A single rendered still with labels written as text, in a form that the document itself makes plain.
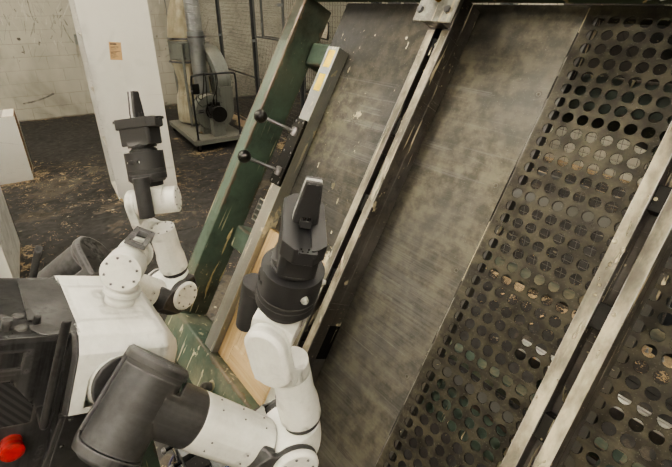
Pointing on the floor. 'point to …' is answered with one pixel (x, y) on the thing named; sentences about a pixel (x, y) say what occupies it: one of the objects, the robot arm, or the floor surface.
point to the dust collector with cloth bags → (199, 81)
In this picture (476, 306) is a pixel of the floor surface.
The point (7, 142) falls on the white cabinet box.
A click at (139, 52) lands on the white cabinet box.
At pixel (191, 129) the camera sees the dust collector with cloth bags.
